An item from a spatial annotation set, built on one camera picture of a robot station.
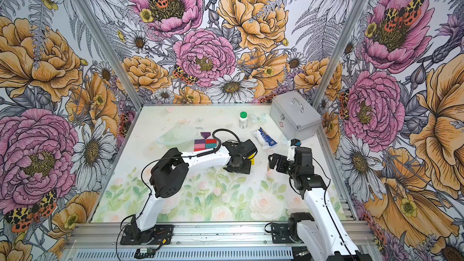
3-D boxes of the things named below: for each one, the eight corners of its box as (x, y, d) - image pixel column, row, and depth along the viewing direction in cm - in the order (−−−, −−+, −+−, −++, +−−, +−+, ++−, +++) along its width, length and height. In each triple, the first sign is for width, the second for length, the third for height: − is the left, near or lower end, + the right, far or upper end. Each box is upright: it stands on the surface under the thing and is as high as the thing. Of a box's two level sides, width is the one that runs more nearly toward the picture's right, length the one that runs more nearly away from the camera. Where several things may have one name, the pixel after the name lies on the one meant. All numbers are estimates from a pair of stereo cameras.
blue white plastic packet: (266, 151, 102) (266, 147, 100) (251, 136, 109) (251, 132, 106) (275, 144, 105) (276, 141, 102) (259, 130, 112) (260, 126, 109)
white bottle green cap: (238, 128, 112) (239, 118, 104) (238, 122, 115) (239, 111, 108) (247, 128, 112) (248, 118, 104) (247, 122, 115) (247, 111, 108)
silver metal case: (289, 147, 104) (296, 129, 91) (267, 116, 119) (270, 97, 106) (314, 137, 108) (324, 118, 95) (290, 108, 124) (296, 89, 111)
